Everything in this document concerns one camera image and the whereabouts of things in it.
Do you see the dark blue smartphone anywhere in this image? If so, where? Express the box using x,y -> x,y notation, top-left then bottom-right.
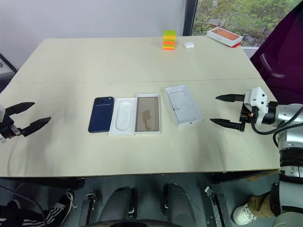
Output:
88,96 -> 115,134

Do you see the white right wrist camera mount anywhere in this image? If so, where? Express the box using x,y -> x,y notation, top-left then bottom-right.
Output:
243,87 -> 269,125

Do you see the dark rounded robot leg shape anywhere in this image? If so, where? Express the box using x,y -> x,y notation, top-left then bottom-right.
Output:
162,183 -> 197,224
98,186 -> 138,227

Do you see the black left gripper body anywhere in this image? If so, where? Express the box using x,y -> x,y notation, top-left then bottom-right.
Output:
0,114 -> 25,140

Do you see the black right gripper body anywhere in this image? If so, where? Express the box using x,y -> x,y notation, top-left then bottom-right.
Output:
238,101 -> 256,124

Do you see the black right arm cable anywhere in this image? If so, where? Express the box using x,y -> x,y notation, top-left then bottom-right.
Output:
250,113 -> 303,148

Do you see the black sneaker with white stripes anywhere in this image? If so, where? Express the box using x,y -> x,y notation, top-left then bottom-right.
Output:
0,188 -> 74,227

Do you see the orange and white box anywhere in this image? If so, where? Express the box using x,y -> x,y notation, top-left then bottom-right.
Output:
206,26 -> 243,47

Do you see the black metal support bracket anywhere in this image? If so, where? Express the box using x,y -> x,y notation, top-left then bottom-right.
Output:
204,186 -> 228,227
82,189 -> 100,226

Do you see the dark framed side stand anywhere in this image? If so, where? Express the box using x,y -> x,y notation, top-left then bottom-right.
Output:
0,53 -> 18,93

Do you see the dark office chair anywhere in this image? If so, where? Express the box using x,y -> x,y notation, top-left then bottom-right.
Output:
250,0 -> 303,105

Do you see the small white box lid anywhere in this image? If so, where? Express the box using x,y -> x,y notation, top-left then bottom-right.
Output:
164,84 -> 205,128

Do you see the stack of coloured toy bricks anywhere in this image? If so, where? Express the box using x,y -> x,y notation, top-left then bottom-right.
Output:
162,29 -> 178,51

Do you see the dark window frame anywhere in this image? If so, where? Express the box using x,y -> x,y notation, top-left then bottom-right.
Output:
183,0 -> 199,37

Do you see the white phone box insert tray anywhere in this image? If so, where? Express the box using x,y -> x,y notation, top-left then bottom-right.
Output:
108,96 -> 139,137

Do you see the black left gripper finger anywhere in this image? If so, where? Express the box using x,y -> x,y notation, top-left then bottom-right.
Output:
22,116 -> 52,137
4,102 -> 36,119

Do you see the white phone box base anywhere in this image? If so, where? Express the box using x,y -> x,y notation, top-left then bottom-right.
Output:
134,94 -> 162,136

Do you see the khaki trouser leg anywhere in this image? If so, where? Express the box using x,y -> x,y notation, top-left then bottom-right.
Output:
247,192 -> 273,218

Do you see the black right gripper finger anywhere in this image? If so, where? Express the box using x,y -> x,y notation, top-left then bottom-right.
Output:
209,118 -> 245,132
215,94 -> 245,103

